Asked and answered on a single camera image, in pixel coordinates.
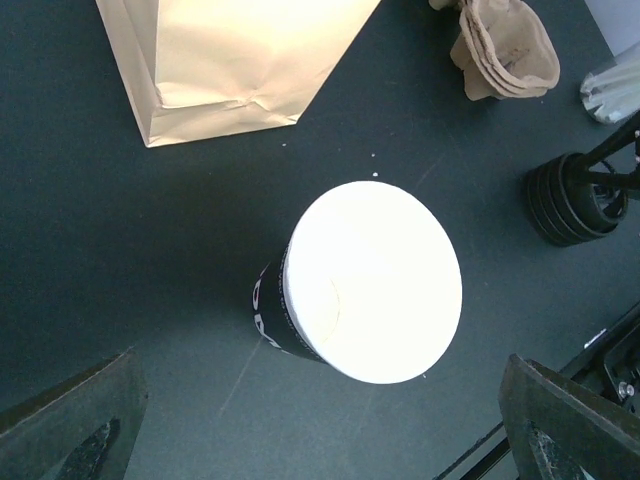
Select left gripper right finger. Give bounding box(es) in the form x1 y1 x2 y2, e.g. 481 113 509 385
499 354 639 479

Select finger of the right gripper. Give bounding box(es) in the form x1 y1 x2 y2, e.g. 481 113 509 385
584 168 639 193
579 111 640 165

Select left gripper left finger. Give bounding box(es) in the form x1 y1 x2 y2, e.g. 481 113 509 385
1 349 149 479

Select black paper coffee cup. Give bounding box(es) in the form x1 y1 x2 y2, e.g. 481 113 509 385
252 181 463 385

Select orange paper bag white handles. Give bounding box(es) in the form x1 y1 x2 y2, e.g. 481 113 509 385
97 0 378 148

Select right black lid stack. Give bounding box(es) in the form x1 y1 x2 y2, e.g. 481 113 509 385
523 152 629 247

